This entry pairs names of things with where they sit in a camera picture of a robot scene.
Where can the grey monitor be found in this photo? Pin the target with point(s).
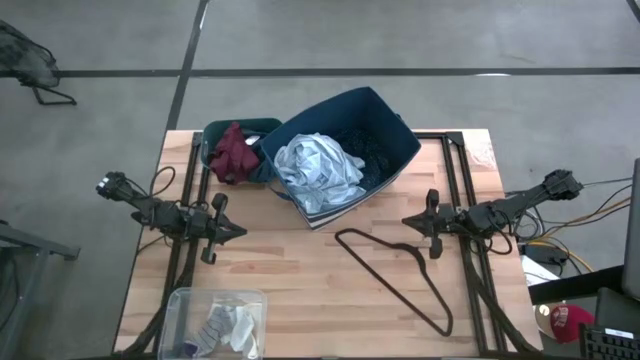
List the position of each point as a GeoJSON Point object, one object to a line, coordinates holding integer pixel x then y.
{"type": "Point", "coordinates": [632, 235]}

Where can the navy dotted cloth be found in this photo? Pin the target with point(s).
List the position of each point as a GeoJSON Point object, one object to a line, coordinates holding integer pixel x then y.
{"type": "Point", "coordinates": [370, 155]}

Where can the dark navy garment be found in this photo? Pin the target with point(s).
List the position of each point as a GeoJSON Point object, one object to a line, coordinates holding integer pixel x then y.
{"type": "Point", "coordinates": [265, 172]}

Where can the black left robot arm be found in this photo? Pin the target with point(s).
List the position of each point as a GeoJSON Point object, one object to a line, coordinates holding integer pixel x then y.
{"type": "Point", "coordinates": [160, 215]}

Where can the teal plastic bin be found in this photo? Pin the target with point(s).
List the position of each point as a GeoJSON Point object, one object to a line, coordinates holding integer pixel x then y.
{"type": "Point", "coordinates": [215, 130]}

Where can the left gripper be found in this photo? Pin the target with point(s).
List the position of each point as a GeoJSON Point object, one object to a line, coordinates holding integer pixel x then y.
{"type": "Point", "coordinates": [210, 232]}

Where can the maroon cloth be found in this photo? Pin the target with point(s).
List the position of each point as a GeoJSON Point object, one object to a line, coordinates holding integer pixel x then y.
{"type": "Point", "coordinates": [235, 157]}

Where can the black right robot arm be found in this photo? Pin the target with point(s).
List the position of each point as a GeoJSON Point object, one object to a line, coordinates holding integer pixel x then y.
{"type": "Point", "coordinates": [515, 202]}

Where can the navy fabric storage bin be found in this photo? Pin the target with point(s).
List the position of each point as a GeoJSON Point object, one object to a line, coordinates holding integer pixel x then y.
{"type": "Point", "coordinates": [380, 115]}

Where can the white paper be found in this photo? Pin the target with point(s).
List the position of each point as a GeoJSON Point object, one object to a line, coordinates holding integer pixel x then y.
{"type": "Point", "coordinates": [537, 272]}

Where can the black desk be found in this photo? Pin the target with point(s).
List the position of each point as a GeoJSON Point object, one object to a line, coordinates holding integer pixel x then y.
{"type": "Point", "coordinates": [575, 286]}

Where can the grey striped sock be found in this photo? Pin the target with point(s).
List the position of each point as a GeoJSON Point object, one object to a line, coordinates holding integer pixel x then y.
{"type": "Point", "coordinates": [212, 330]}

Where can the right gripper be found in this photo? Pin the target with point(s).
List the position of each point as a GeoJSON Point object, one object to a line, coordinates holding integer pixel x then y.
{"type": "Point", "coordinates": [442, 222]}

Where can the black metal table frame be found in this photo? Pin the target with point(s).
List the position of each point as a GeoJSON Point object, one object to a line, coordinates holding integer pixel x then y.
{"type": "Point", "coordinates": [452, 138]}

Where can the clear plastic container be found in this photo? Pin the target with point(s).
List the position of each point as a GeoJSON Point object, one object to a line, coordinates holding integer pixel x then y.
{"type": "Point", "coordinates": [175, 320]}

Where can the light blue shirt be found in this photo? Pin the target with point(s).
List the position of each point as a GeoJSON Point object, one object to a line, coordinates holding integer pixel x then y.
{"type": "Point", "coordinates": [320, 170]}

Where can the red cap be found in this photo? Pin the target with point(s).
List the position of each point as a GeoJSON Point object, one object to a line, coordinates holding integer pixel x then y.
{"type": "Point", "coordinates": [570, 322]}

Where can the grey metal side table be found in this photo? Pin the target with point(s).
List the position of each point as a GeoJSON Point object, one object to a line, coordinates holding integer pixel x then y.
{"type": "Point", "coordinates": [30, 242]}

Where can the black mesh chair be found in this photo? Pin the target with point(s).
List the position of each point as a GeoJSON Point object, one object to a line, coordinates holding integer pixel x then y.
{"type": "Point", "coordinates": [25, 60]}

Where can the black clothes hanger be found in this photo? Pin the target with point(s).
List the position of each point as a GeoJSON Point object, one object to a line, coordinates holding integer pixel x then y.
{"type": "Point", "coordinates": [407, 247]}

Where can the black keyboard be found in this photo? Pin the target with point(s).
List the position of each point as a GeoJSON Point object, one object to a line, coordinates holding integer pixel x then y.
{"type": "Point", "coordinates": [610, 345]}

